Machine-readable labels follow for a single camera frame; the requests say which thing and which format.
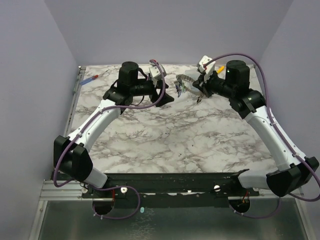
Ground aluminium rail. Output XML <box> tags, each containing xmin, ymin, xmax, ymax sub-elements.
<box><xmin>56</xmin><ymin>66</ymin><xmax>87</xmax><ymax>140</ymax></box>
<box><xmin>39</xmin><ymin>180</ymin><xmax>82</xmax><ymax>201</ymax></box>

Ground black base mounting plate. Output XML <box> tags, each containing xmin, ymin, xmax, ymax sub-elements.
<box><xmin>82</xmin><ymin>172</ymin><xmax>259</xmax><ymax>209</ymax></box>

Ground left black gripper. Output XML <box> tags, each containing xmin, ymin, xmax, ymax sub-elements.
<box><xmin>130</xmin><ymin>77</ymin><xmax>174</xmax><ymax>106</ymax></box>

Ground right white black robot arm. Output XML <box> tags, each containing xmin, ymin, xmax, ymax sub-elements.
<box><xmin>192</xmin><ymin>56</ymin><xmax>320</xmax><ymax>197</ymax></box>

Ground blue keys bunch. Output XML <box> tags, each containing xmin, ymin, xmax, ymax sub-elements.
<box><xmin>174</xmin><ymin>80</ymin><xmax>186</xmax><ymax>98</ymax></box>

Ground aluminium front rail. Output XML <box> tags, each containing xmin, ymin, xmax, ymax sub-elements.
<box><xmin>39</xmin><ymin>180</ymin><xmax>82</xmax><ymax>201</ymax></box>

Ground aluminium left side rail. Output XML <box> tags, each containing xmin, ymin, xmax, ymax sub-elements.
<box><xmin>56</xmin><ymin>66</ymin><xmax>87</xmax><ymax>140</ymax></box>

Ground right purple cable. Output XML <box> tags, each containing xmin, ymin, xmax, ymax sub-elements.
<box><xmin>203</xmin><ymin>53</ymin><xmax>320</xmax><ymax>220</ymax></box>

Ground clear plastic screw box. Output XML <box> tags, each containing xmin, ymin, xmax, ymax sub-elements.
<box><xmin>184</xmin><ymin>69</ymin><xmax>200</xmax><ymax>88</ymax></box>

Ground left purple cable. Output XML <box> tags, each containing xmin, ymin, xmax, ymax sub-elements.
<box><xmin>53</xmin><ymin>59</ymin><xmax>169</xmax><ymax>220</ymax></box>

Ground blue red handled screwdriver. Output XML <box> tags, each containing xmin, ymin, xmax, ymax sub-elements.
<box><xmin>79</xmin><ymin>70</ymin><xmax>108</xmax><ymax>86</ymax></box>

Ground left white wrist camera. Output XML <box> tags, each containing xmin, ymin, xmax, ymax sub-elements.
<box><xmin>149</xmin><ymin>62</ymin><xmax>167</xmax><ymax>86</ymax></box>

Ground purple cable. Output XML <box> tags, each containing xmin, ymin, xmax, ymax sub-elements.
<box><xmin>203</xmin><ymin>53</ymin><xmax>320</xmax><ymax>220</ymax></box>
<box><xmin>53</xmin><ymin>59</ymin><xmax>169</xmax><ymax>220</ymax></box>

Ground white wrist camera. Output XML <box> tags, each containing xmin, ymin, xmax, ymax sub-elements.
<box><xmin>149</xmin><ymin>62</ymin><xmax>167</xmax><ymax>86</ymax></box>
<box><xmin>196</xmin><ymin>55</ymin><xmax>216</xmax><ymax>83</ymax></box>

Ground yellow handled screwdriver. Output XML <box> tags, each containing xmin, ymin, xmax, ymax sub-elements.
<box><xmin>216</xmin><ymin>66</ymin><xmax>225</xmax><ymax>74</ymax></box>

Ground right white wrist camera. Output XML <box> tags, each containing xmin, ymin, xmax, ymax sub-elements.
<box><xmin>196</xmin><ymin>55</ymin><xmax>216</xmax><ymax>83</ymax></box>

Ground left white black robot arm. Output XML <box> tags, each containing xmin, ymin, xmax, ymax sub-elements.
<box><xmin>53</xmin><ymin>59</ymin><xmax>174</xmax><ymax>198</ymax></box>

